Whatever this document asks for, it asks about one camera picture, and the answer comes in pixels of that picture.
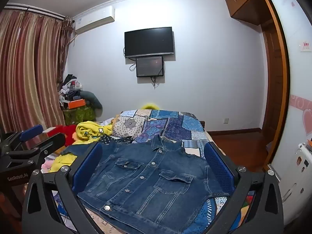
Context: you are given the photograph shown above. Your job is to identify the black monitor cables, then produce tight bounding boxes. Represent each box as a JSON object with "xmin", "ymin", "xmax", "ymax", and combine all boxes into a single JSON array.
[{"xmin": 129, "ymin": 63, "xmax": 159, "ymax": 89}]

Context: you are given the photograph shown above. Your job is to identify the curtain rail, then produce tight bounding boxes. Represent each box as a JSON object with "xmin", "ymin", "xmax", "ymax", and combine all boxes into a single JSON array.
[{"xmin": 4, "ymin": 4, "xmax": 67, "ymax": 19}]

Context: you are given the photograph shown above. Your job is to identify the yellow cartoon print cloth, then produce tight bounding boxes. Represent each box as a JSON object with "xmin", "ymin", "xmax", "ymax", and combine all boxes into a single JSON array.
[{"xmin": 50, "ymin": 121, "xmax": 114, "ymax": 173}]

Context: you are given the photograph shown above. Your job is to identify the red plush toy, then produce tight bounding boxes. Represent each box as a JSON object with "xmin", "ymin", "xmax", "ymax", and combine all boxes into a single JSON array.
[{"xmin": 47, "ymin": 124, "xmax": 79, "ymax": 147}]

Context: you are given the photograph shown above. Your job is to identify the striped red curtain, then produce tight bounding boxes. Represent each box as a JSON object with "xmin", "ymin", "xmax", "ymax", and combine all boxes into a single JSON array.
[{"xmin": 0, "ymin": 10, "xmax": 74, "ymax": 137}]

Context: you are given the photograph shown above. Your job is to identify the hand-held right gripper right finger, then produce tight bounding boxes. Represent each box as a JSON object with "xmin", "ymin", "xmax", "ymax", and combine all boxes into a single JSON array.
[{"xmin": 203, "ymin": 141, "xmax": 284, "ymax": 234}]

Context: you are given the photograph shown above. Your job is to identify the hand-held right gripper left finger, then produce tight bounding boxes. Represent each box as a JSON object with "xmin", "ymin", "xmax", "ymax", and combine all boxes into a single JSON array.
[{"xmin": 22, "ymin": 142, "xmax": 105, "ymax": 234}]

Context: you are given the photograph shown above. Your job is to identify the brown wooden wardrobe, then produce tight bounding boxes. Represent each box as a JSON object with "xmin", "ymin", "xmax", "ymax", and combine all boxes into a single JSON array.
[{"xmin": 224, "ymin": 0, "xmax": 291, "ymax": 173}]

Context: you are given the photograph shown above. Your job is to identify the pile of clothes and clutter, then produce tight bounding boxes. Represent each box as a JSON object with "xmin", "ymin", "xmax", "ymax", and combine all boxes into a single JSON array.
[{"xmin": 58, "ymin": 74, "xmax": 84, "ymax": 103}]

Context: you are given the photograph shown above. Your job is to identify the black wall television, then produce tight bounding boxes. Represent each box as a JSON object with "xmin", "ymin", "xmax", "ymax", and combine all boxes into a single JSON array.
[{"xmin": 124, "ymin": 27, "xmax": 175, "ymax": 58}]

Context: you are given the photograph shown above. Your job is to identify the blue denim jacket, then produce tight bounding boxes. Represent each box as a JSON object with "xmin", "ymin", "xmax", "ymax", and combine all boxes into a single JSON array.
[{"xmin": 61, "ymin": 135, "xmax": 231, "ymax": 233}]

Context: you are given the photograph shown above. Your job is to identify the blue patchwork blanket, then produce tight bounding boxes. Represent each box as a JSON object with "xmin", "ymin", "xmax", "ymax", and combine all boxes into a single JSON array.
[{"xmin": 97, "ymin": 109, "xmax": 233, "ymax": 228}]

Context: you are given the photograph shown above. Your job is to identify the white appliance with stickers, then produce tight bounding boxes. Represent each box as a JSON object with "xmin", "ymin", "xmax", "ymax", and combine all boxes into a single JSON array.
[{"xmin": 294, "ymin": 140, "xmax": 312, "ymax": 191}]

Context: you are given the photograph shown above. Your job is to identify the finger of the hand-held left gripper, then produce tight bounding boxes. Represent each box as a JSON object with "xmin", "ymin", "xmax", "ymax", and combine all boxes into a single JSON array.
[
  {"xmin": 32, "ymin": 134, "xmax": 67, "ymax": 160},
  {"xmin": 19, "ymin": 124, "xmax": 44, "ymax": 143}
]

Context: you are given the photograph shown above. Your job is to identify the grey cushion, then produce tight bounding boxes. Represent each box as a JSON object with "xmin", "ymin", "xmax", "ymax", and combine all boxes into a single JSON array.
[{"xmin": 79, "ymin": 91, "xmax": 103, "ymax": 110}]

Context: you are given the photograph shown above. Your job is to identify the small black wall monitor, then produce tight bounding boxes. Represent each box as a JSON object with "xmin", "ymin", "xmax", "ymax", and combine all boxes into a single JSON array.
[{"xmin": 136, "ymin": 56, "xmax": 164, "ymax": 78}]

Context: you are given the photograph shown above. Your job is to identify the orange box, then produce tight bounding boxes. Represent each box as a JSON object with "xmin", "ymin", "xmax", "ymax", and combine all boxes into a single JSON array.
[{"xmin": 68, "ymin": 99, "xmax": 86, "ymax": 109}]

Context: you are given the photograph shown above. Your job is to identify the pink plush toy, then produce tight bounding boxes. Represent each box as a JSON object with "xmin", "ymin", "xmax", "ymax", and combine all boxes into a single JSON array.
[{"xmin": 41, "ymin": 160, "xmax": 58, "ymax": 174}]

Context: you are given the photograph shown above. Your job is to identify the white air conditioner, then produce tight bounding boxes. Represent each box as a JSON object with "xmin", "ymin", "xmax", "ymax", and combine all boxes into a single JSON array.
[{"xmin": 74, "ymin": 5, "xmax": 115, "ymax": 35}]

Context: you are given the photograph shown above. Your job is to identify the dark polka dot cloth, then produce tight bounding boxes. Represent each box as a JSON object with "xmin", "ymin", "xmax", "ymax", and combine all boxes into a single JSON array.
[{"xmin": 97, "ymin": 134, "xmax": 134, "ymax": 145}]

